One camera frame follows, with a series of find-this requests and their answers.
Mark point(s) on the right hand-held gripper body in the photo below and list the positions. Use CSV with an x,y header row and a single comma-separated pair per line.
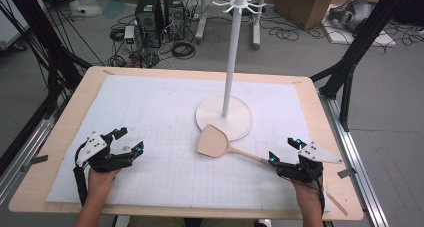
x,y
306,170

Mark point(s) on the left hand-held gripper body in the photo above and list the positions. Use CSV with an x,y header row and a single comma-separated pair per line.
x,y
100,158

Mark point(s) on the wooden spatula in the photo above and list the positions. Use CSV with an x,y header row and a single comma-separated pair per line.
x,y
213,142

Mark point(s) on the person's right hand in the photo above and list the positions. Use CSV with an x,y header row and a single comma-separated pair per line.
x,y
308,193

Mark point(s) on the person's left hand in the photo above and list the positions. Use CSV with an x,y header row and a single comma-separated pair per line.
x,y
100,182

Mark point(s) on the white grid mat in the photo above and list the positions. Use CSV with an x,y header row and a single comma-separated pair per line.
x,y
150,113

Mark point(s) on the grey tape strip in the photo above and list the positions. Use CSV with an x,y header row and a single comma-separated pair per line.
x,y
346,173
38,159

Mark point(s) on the thin wooden stick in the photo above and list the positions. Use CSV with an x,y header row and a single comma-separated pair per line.
x,y
336,202

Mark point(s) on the white hook rack stand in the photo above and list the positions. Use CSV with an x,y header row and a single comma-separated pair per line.
x,y
230,70

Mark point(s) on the small grey electronic box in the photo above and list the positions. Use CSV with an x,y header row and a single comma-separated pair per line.
x,y
129,33

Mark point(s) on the white stand leg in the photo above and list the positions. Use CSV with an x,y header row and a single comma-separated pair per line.
x,y
256,30
201,23

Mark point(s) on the black computer tower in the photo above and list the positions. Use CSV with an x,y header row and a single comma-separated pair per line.
x,y
173,13
148,17

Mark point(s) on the clear plastic bag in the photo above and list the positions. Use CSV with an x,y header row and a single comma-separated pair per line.
x,y
85,7

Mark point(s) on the white flat board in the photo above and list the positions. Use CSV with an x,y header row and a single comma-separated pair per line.
x,y
376,38

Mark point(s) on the large cardboard box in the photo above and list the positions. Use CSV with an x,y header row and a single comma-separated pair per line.
x,y
300,3

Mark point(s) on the grey and black headset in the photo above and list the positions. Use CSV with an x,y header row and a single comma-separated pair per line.
x,y
353,15

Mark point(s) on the aluminium rail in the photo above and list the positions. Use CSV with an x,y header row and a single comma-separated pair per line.
x,y
26,147
356,160

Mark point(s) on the black metal frame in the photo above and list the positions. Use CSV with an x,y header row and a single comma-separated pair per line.
x,y
50,53
353,53

